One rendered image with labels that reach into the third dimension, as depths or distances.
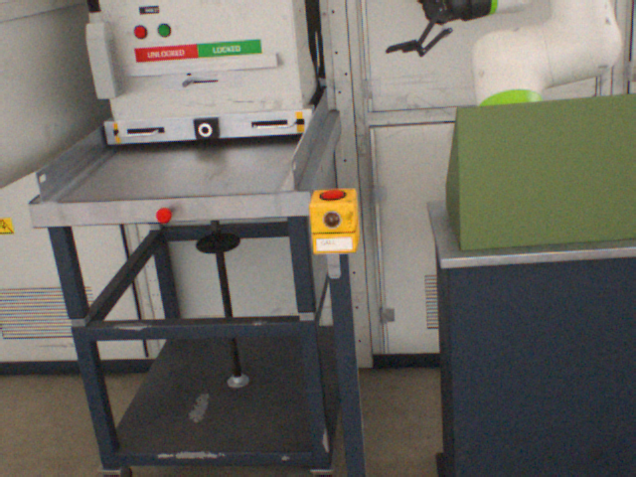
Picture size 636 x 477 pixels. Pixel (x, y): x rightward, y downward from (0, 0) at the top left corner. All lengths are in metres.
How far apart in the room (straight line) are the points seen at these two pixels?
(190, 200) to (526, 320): 0.73
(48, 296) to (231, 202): 1.18
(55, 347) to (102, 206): 1.12
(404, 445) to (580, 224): 0.95
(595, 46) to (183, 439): 1.33
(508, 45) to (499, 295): 0.50
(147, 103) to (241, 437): 0.88
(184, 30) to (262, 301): 0.93
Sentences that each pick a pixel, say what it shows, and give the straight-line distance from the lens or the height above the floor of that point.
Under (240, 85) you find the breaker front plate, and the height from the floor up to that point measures 0.99.
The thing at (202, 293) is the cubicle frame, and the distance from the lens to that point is 2.60.
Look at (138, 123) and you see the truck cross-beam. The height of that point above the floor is 0.92.
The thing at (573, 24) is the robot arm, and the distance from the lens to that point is 1.68.
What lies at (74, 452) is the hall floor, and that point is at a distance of 2.51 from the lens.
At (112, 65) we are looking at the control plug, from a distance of 2.03.
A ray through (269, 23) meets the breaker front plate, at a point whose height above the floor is 1.14.
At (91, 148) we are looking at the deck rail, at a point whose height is 0.88.
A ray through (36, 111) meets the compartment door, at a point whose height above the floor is 0.97.
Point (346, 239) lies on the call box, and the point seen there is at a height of 0.83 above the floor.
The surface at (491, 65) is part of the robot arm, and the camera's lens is 1.69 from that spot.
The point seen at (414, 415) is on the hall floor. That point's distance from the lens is 2.42.
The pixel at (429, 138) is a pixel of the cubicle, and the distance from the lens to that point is 2.31.
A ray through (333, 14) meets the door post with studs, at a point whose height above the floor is 1.11.
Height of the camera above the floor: 1.39
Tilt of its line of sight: 22 degrees down
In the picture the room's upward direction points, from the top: 6 degrees counter-clockwise
